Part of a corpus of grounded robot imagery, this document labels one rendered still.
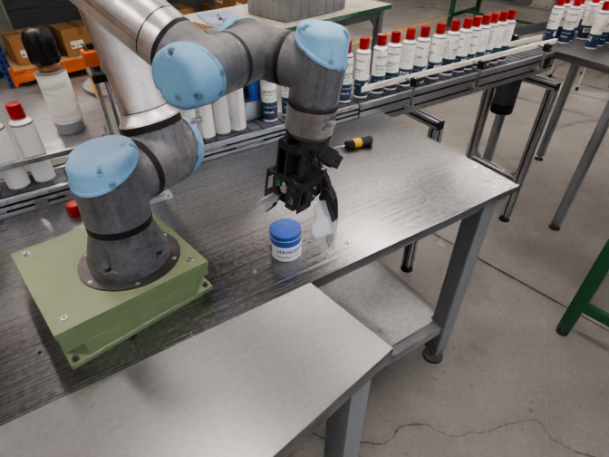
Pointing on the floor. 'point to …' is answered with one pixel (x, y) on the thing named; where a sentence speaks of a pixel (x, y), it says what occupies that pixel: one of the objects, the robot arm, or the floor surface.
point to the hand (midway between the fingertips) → (299, 228)
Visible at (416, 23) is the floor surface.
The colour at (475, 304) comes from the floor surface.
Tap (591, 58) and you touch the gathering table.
